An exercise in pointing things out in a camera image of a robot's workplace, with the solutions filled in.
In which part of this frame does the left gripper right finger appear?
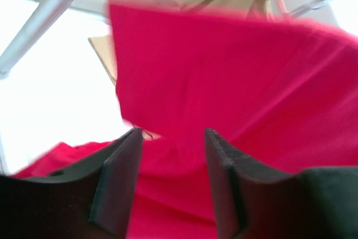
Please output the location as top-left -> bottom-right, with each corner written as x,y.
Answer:
205,129 -> 357,238

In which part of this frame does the red t-shirt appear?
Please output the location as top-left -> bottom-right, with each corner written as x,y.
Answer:
10,0 -> 357,238

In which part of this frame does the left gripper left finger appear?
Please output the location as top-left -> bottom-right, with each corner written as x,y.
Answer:
1,128 -> 143,238

